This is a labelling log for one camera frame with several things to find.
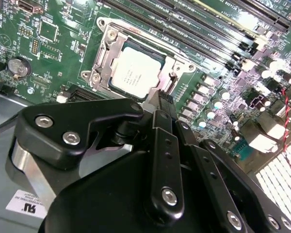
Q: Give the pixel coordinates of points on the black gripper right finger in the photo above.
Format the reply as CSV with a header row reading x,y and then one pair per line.
x,y
215,174

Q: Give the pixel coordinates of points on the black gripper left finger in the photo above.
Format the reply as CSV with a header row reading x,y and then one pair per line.
x,y
63,121

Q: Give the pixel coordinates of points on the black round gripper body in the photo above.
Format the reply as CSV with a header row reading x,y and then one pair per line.
x,y
106,201

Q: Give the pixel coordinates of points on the silver topped CPU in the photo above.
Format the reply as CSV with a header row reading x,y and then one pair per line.
x,y
135,70

